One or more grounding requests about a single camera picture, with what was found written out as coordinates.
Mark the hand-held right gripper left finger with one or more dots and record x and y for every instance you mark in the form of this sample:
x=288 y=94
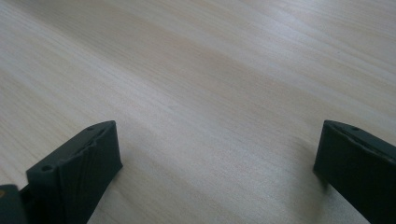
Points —
x=77 y=174

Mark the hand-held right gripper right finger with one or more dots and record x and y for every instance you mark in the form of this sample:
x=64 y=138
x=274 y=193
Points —
x=358 y=165

